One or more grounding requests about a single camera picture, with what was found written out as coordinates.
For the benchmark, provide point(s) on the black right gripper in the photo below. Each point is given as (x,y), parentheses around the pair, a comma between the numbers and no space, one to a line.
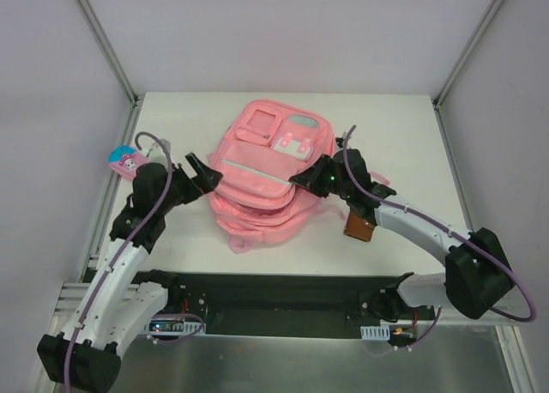
(316,177)

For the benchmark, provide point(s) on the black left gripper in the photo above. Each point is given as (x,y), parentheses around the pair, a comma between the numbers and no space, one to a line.
(191,180)

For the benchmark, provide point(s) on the pink student backpack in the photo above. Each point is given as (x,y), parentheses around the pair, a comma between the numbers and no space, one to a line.
(268,143)

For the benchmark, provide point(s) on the brown leather wallet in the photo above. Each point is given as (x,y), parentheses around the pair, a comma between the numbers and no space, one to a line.
(357,228)

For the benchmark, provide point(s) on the pink cartoon pencil case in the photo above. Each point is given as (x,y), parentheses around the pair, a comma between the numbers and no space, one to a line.
(124,160)

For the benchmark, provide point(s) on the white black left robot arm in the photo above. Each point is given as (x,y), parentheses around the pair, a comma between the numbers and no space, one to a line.
(87,352)

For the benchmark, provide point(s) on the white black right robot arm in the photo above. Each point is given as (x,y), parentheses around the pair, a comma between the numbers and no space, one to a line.
(476,271)

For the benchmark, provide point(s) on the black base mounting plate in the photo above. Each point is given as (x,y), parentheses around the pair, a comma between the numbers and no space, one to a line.
(303,306)

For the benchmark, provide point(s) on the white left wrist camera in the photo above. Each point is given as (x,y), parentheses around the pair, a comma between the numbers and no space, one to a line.
(159,147)

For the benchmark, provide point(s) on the white slotted cable duct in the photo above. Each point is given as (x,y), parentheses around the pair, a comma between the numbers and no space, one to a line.
(169,327)

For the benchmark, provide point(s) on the small white cable duct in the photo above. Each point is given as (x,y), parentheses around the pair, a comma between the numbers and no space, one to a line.
(380,333)

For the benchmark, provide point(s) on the aluminium frame rail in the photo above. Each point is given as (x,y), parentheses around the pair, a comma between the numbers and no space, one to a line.
(105,46)

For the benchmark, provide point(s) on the right aluminium frame post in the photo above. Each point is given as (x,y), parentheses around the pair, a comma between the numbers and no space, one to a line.
(492,11)

